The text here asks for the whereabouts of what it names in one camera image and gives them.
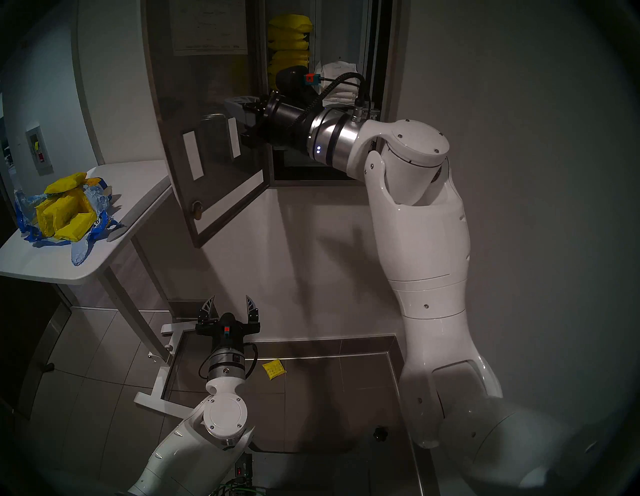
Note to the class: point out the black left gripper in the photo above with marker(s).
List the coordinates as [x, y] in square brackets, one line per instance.
[227, 337]

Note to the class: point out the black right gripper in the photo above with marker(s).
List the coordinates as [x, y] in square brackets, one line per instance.
[285, 122]

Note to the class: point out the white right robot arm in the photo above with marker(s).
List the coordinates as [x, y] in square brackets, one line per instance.
[425, 240]

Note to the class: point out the dark robot base platform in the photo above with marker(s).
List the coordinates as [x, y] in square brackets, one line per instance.
[325, 470]

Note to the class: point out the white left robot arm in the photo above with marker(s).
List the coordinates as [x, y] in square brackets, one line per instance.
[225, 415]

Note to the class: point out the stainless steel dispenser cabinet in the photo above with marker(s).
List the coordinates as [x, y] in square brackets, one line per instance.
[385, 75]

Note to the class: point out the black floor door stop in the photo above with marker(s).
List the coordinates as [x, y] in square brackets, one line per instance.
[48, 367]

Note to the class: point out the white instruction sheet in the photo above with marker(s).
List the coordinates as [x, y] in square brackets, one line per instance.
[210, 25]

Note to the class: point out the white wrapped sanitary pad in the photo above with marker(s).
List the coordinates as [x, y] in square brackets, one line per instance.
[340, 103]
[345, 95]
[335, 70]

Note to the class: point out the white table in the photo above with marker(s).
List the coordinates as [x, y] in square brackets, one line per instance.
[135, 185]

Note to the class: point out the black electronics box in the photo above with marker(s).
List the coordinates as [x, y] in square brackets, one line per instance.
[244, 470]

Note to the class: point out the blue plastic pad bag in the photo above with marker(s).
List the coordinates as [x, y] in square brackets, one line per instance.
[100, 200]

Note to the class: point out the black base knob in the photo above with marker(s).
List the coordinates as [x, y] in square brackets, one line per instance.
[381, 433]

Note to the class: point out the wall fire extinguisher cabinet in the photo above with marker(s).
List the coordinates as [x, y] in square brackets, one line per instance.
[39, 150]

